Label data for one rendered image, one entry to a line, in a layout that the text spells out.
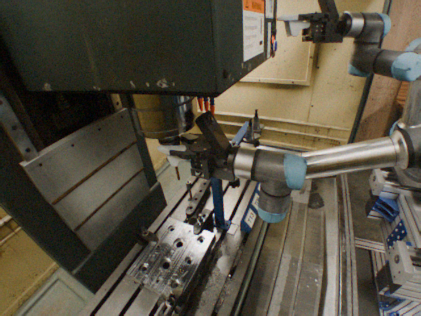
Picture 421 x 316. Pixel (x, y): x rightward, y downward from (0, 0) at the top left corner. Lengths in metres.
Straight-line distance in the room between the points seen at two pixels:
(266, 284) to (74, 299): 1.04
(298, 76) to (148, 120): 1.11
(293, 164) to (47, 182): 0.77
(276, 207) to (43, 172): 0.74
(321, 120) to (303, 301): 1.06
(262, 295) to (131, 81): 0.93
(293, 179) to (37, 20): 0.62
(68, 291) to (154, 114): 1.24
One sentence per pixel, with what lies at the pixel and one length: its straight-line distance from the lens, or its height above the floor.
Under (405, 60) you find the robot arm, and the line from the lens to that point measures 0.72.
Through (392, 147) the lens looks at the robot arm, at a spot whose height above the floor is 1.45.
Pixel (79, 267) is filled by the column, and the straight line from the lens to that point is 1.13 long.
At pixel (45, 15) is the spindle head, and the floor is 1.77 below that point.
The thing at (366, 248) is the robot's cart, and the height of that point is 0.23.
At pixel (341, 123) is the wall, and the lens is 1.51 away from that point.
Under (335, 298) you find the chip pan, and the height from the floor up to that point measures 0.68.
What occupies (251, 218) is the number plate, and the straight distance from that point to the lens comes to 0.97.
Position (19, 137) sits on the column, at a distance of 0.79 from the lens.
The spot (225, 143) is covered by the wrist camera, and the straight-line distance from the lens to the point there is 0.47.
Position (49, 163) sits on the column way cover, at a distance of 0.83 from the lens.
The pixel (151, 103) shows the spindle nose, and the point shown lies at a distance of 0.42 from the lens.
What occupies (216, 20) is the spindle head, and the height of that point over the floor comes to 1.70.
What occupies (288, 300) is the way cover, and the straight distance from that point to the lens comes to 1.03.
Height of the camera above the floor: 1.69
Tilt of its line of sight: 34 degrees down
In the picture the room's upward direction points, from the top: 6 degrees counter-clockwise
